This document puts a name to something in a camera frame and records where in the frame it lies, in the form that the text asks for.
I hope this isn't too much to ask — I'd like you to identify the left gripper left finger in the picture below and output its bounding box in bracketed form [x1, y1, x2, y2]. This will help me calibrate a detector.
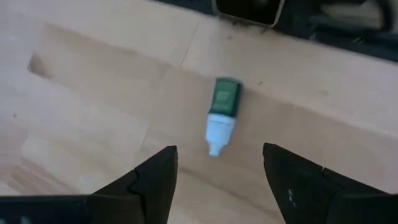
[0, 145, 178, 224]

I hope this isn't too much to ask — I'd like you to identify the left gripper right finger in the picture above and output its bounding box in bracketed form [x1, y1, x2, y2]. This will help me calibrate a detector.
[262, 142, 398, 224]

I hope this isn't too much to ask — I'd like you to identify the small green food colouring bottle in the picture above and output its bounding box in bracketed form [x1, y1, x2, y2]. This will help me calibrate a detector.
[204, 77, 243, 157]

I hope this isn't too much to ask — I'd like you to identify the black square camera housing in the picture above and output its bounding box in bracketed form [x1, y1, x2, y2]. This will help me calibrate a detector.
[211, 0, 285, 28]

